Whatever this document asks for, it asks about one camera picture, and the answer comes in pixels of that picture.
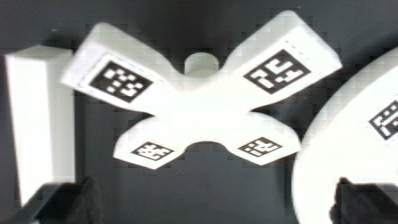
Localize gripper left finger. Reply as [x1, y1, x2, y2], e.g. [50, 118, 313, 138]
[6, 177, 105, 224]

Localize white round table top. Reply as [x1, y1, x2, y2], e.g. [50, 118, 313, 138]
[292, 48, 398, 224]

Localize white cross-shaped table base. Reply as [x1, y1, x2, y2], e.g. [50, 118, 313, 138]
[61, 10, 342, 169]

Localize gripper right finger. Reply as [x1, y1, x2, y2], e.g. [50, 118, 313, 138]
[329, 178, 398, 224]

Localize white L-shaped corner fence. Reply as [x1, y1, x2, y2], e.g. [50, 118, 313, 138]
[6, 45, 75, 205]

